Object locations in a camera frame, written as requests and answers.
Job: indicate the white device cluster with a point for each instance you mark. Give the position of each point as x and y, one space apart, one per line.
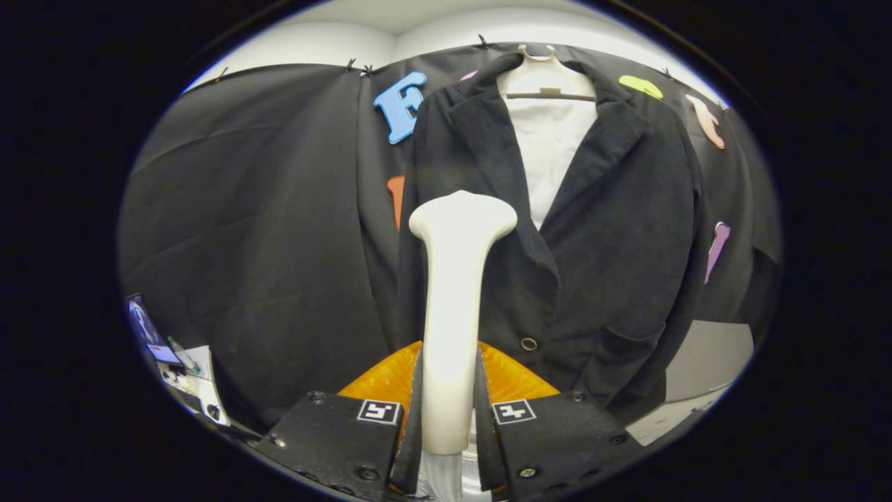
202 390

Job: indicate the small display screen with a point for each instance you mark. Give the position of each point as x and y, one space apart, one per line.
143 324

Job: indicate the white garment steamer head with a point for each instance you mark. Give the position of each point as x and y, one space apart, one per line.
453 314

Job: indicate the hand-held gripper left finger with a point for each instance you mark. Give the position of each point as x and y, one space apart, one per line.
415 432

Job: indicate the white garment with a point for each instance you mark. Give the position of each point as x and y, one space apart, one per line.
550 153

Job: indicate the grey cabinet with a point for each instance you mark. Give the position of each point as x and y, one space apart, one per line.
711 355

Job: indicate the black jacket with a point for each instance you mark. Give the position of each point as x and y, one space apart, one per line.
613 244

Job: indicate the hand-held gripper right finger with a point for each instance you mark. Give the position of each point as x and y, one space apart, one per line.
482 432

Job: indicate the black backdrop cloth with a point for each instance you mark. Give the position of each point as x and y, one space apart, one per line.
244 209

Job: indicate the cream plastic hanger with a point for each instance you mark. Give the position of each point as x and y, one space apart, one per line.
536 73

